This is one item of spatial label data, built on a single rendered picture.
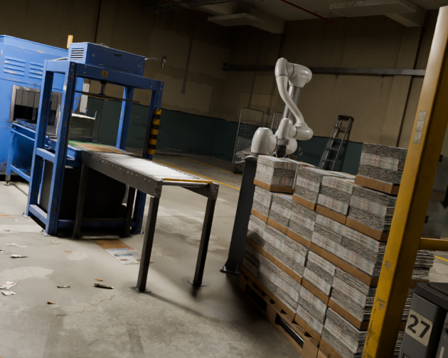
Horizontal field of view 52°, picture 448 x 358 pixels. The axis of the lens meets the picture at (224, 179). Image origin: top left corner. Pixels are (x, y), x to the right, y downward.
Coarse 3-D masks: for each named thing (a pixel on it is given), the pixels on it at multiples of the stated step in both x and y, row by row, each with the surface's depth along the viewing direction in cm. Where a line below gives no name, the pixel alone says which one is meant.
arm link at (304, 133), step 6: (276, 78) 377; (282, 78) 373; (282, 84) 373; (282, 90) 371; (282, 96) 372; (288, 96) 371; (288, 102) 371; (294, 108) 370; (294, 114) 371; (300, 114) 370; (300, 120) 368; (300, 126) 362; (306, 126) 365; (300, 132) 361; (306, 132) 363; (312, 132) 366; (294, 138) 364; (300, 138) 364; (306, 138) 365
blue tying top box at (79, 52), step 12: (72, 48) 442; (84, 48) 418; (96, 48) 418; (108, 48) 425; (72, 60) 438; (84, 60) 416; (96, 60) 420; (108, 60) 427; (120, 60) 434; (132, 60) 442; (132, 72) 445
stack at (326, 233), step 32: (256, 192) 353; (256, 224) 347; (288, 224) 305; (320, 224) 271; (256, 256) 343; (288, 256) 300; (320, 256) 267; (256, 288) 336; (288, 288) 295; (320, 288) 262; (288, 320) 290; (320, 320) 259
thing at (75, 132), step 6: (72, 114) 498; (72, 120) 480; (78, 120) 483; (84, 120) 488; (90, 120) 492; (72, 126) 481; (78, 126) 485; (84, 126) 489; (90, 126) 493; (72, 132) 482; (78, 132) 487; (84, 132) 491; (90, 132) 495; (72, 138) 484; (78, 138) 488; (84, 138) 491; (90, 138) 496
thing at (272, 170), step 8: (264, 160) 345; (272, 160) 332; (280, 160) 339; (264, 168) 345; (272, 168) 334; (280, 168) 332; (288, 168) 336; (256, 176) 357; (264, 176) 344; (272, 176) 332; (280, 176) 334; (288, 176) 336; (272, 184) 333; (280, 184) 335; (288, 184) 337
